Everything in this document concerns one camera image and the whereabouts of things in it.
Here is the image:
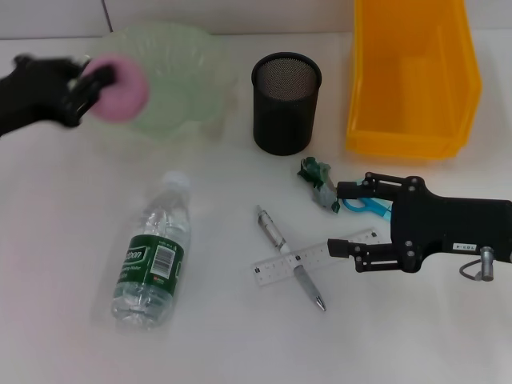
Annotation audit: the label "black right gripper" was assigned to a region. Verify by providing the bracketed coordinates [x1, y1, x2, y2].
[326, 171, 512, 275]

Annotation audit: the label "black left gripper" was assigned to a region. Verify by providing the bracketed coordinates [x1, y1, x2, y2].
[0, 54, 120, 138]

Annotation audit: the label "blue handled scissors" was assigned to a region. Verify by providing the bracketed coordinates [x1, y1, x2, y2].
[342, 195, 395, 220]

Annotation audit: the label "pink peach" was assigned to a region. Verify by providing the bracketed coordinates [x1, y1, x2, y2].
[86, 54, 151, 123]

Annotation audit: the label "transparent plastic ruler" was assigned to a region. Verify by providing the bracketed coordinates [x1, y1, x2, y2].
[252, 226, 381, 288]

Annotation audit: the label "clear green-label water bottle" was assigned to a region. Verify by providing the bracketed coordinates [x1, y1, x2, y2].
[110, 170, 194, 331]

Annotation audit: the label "clear grey ballpoint pen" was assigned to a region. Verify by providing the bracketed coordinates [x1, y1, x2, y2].
[255, 204, 328, 313]

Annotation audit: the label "green glass fruit plate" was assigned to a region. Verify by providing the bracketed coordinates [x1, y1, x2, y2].
[75, 22, 239, 147]

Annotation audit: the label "black mesh pen holder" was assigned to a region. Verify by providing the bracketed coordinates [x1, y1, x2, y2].
[250, 50, 323, 157]

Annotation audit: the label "yellow plastic bin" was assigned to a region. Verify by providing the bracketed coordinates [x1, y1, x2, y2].
[344, 0, 483, 162]

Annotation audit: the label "right gripper connector cable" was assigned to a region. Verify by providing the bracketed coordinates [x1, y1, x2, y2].
[459, 246, 498, 283]

